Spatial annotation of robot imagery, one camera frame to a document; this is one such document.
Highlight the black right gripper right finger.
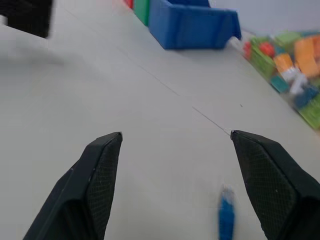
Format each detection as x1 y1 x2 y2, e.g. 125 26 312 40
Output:
229 129 320 240

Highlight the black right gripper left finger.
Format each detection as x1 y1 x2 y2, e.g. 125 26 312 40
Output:
22 131 124 240

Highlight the small black box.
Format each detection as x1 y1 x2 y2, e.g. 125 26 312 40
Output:
0 0 56 39

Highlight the blue plastic storage bin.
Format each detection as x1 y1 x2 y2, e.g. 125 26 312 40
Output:
148 0 243 51

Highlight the green plastic storage bin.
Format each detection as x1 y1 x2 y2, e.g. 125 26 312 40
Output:
133 0 152 27

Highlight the blue Ethernet cable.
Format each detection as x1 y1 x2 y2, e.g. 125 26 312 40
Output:
217 184 237 240

